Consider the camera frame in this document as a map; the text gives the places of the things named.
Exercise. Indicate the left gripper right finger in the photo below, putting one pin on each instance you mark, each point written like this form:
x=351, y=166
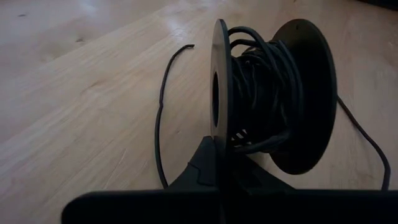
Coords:
x=280, y=205

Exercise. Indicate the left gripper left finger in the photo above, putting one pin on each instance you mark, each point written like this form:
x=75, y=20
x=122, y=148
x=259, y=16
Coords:
x=186, y=202

